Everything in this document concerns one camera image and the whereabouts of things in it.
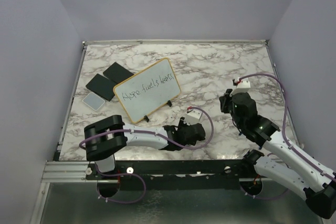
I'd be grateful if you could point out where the yellow framed whiteboard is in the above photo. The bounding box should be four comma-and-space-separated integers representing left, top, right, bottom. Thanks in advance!
113, 58, 181, 123

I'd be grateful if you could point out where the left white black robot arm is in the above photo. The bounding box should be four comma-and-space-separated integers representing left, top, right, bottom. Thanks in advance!
79, 115, 206, 179

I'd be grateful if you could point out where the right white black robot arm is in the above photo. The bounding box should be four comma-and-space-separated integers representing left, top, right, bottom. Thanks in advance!
219, 89, 335, 219

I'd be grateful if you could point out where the black rectangular pad upper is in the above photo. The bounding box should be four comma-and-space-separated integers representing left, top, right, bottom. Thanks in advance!
103, 62, 134, 84

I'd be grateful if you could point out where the black rectangular pad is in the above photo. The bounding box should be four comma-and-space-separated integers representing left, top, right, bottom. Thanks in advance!
103, 62, 134, 84
86, 74, 117, 101

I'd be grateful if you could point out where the black rectangular pad lower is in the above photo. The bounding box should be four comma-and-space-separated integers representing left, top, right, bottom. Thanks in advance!
86, 74, 117, 101

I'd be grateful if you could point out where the grey white eraser block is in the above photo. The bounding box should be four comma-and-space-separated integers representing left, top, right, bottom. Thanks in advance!
82, 92, 105, 111

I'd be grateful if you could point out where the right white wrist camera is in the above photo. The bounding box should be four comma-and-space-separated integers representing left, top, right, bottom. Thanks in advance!
230, 78, 251, 97

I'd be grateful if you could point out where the black mounting rail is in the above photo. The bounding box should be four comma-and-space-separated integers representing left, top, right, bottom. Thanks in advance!
86, 159, 257, 191

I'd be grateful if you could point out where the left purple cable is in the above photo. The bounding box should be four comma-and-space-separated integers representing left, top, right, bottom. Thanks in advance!
78, 107, 214, 204

